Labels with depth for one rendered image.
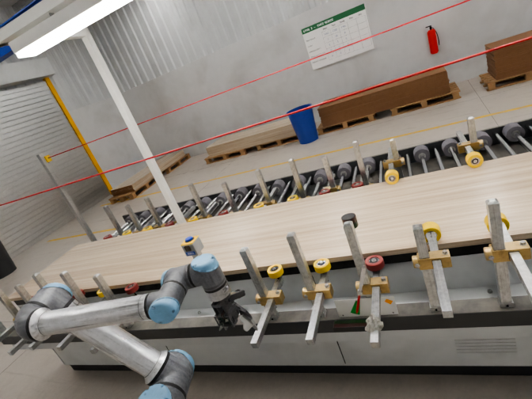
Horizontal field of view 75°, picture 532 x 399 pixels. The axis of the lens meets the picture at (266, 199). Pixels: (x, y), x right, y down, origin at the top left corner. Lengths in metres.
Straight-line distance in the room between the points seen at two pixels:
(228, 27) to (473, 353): 8.40
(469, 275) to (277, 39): 7.67
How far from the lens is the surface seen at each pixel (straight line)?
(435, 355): 2.20
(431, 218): 1.88
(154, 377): 1.68
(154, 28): 10.39
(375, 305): 1.50
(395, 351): 2.20
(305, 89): 8.84
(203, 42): 9.71
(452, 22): 8.44
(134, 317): 1.30
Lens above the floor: 1.86
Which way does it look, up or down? 21 degrees down
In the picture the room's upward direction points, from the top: 22 degrees counter-clockwise
